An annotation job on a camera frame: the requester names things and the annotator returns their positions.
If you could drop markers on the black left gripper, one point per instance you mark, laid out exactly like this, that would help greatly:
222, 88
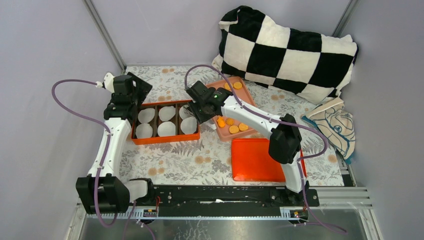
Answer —
142, 89

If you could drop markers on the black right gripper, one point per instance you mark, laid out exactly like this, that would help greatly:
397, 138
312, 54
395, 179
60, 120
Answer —
193, 106

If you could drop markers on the swirl butter cookie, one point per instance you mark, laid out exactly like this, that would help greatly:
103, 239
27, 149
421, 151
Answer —
230, 121

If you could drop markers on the pink cookie tray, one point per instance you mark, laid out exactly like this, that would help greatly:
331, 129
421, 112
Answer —
234, 111

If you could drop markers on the round yellow biscuit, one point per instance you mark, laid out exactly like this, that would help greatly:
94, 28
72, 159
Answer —
237, 85
233, 129
228, 87
243, 127

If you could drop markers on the orange compartment box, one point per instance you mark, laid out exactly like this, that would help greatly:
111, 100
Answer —
155, 122

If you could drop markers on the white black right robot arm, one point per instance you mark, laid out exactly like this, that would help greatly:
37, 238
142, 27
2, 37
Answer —
282, 132

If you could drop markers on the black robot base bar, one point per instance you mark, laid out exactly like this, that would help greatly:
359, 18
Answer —
225, 201

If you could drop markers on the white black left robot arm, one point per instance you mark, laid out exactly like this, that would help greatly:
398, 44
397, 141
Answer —
101, 190

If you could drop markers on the orange fish-shaped cookie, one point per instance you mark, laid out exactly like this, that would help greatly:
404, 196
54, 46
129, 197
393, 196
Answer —
221, 122

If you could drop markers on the white paper cupcake liner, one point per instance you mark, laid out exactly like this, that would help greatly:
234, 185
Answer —
166, 129
166, 113
189, 125
184, 112
144, 131
146, 115

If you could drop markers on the orange box lid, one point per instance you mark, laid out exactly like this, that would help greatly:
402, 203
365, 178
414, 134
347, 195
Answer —
251, 162

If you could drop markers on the black white checkered pillow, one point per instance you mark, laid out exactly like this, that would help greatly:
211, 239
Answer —
309, 64

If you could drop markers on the cream blue printed cloth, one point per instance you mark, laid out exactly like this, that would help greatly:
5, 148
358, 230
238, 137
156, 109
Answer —
336, 124

